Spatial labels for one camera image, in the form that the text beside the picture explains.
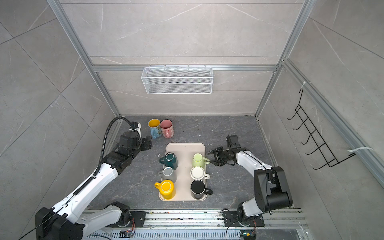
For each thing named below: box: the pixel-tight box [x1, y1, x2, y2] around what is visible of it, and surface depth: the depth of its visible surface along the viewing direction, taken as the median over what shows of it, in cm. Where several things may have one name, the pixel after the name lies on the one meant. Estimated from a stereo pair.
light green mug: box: [192, 153, 210, 168], surface depth 87 cm
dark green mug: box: [159, 152, 179, 170], surface depth 86 cm
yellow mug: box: [154, 179, 176, 200], surface depth 76 cm
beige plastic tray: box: [159, 142, 207, 202], surface depth 87 cm
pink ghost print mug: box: [160, 119, 175, 139], surface depth 103 cm
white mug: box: [190, 166, 211, 180], surface depth 84 cm
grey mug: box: [157, 167, 178, 183], surface depth 81 cm
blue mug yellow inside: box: [148, 118, 162, 140], surface depth 103 cm
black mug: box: [190, 179, 213, 200], surface depth 76 cm
